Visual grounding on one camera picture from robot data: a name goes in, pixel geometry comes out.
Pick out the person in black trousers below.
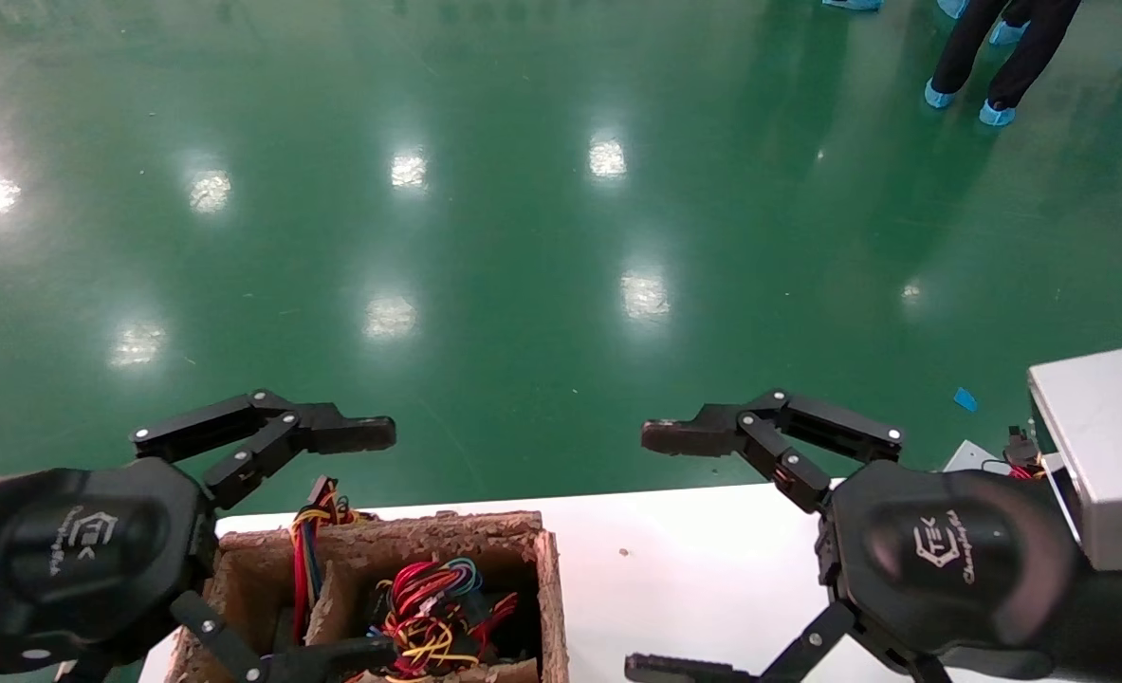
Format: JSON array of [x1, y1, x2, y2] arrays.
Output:
[[923, 0, 1083, 127]]

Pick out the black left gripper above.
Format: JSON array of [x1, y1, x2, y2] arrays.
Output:
[[0, 458, 400, 683]]

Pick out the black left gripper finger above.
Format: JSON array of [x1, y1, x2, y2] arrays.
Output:
[[132, 389, 397, 510]]

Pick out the coloured wire bundle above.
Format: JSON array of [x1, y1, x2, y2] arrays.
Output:
[[369, 558, 522, 682], [289, 476, 377, 648]]

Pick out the silver power supply with wires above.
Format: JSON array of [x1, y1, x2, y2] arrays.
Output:
[[944, 425, 1045, 475]]

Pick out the worn cardboard divider box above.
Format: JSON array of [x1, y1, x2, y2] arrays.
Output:
[[164, 510, 571, 683]]

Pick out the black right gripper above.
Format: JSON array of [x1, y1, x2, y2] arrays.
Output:
[[625, 389, 1083, 683]]

